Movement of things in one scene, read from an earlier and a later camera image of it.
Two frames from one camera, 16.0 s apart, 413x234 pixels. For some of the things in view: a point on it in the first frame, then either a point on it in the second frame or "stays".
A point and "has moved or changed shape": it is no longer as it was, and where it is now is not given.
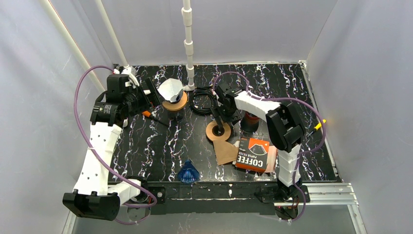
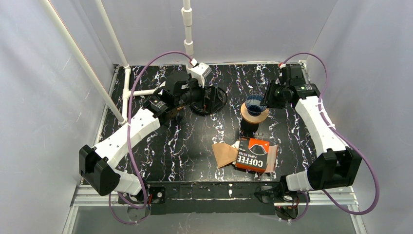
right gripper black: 220,114 to 269,96
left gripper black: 150,93 to 207,98
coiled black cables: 202,100 stays
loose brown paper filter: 225,152 stays
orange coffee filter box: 253,154 stays
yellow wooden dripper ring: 226,135 to 261,118
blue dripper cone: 188,173 has moved or changed shape
